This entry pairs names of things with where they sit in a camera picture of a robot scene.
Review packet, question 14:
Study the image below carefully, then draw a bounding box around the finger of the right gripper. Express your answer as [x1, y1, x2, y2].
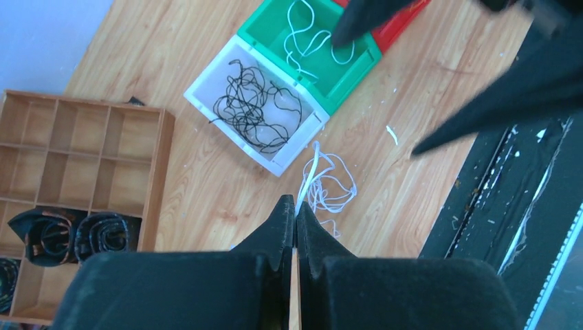
[411, 18, 582, 156]
[331, 0, 413, 47]

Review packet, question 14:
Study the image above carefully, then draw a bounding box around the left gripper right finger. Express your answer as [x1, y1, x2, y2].
[295, 202, 521, 329]

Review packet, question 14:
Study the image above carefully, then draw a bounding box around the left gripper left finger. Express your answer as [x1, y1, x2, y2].
[52, 195, 295, 329]

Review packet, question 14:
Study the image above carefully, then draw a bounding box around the black cable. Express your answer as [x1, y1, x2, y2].
[208, 59, 305, 155]

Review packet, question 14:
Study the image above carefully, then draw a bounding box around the red plastic bin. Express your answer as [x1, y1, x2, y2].
[343, 1, 430, 53]

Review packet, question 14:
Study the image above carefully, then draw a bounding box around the green plastic bin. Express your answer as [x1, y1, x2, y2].
[237, 1, 382, 114]

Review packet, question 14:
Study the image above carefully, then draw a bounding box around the white plastic bin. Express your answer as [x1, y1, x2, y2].
[184, 35, 330, 176]

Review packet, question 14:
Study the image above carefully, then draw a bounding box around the wooden compartment tray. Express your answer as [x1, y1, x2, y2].
[1, 90, 175, 325]

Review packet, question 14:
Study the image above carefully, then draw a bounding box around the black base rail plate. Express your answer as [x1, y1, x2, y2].
[420, 114, 582, 329]

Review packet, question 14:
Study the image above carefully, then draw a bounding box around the black coiled strap four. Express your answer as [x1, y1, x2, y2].
[74, 212, 142, 263]

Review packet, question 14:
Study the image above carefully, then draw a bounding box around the black coiled strap three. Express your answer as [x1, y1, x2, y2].
[7, 206, 78, 269]

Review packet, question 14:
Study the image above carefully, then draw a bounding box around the black coiled strap one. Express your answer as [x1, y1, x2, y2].
[0, 257, 21, 315]

